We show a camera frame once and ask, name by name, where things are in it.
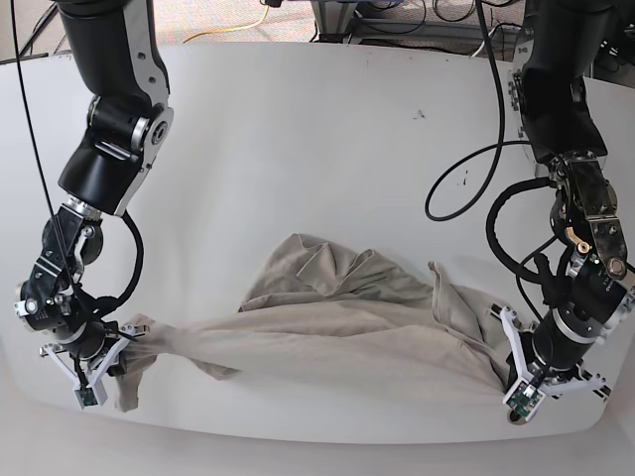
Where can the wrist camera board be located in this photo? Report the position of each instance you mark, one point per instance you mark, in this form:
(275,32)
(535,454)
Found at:
(525,400)
(90,396)

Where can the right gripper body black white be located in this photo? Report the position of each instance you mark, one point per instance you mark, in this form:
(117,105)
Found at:
(85,355)

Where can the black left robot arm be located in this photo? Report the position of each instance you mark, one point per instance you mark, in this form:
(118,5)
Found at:
(590,291)

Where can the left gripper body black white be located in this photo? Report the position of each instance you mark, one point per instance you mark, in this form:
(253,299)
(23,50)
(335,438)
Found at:
(550,356)

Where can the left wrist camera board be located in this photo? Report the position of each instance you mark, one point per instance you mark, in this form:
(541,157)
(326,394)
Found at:
(525,400)

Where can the right round table grommet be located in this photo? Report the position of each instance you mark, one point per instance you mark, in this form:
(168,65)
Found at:
(516,418)

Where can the aluminium frame rail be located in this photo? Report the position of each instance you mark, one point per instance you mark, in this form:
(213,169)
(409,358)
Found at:
(454,27)

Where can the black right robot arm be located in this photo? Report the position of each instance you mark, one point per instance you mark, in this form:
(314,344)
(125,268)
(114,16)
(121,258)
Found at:
(129,117)

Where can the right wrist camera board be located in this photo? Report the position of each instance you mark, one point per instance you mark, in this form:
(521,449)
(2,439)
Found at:
(90,396)

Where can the beige grey t-shirt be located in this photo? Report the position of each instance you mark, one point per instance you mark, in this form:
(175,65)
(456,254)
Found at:
(322,314)

